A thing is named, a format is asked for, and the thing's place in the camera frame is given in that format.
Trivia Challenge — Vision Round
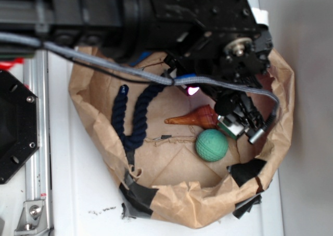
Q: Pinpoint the white plastic bin lid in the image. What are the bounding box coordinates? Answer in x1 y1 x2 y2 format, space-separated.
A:
48 51 294 235

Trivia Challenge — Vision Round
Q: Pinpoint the brown paper bag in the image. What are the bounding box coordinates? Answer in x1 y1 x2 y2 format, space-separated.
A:
69 51 295 228

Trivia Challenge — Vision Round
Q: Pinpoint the blue plastic bottle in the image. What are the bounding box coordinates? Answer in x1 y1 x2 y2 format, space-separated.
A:
121 52 199 86

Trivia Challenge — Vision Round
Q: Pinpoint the orange spiral shell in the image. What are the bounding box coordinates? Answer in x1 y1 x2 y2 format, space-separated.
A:
164 105 217 129

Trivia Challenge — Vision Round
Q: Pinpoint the navy blue rope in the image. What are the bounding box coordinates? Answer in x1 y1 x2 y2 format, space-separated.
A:
111 84 167 153

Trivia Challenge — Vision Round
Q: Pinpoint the green dimpled ball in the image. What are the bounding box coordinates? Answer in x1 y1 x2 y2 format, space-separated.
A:
195 129 228 162

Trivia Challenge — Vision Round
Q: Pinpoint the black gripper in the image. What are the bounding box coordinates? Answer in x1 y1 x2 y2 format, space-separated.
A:
153 0 274 111

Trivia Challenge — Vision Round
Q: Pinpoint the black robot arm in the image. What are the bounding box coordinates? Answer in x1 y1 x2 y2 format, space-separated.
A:
1 0 272 110

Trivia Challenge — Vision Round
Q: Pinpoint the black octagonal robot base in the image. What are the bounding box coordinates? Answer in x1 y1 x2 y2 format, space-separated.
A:
1 70 39 184

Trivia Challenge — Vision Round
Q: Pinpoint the aluminium extrusion rail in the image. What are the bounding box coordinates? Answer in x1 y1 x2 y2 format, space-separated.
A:
14 49 54 236

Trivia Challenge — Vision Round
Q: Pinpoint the grey sleeved cable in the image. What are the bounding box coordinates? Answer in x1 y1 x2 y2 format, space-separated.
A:
0 32 280 122

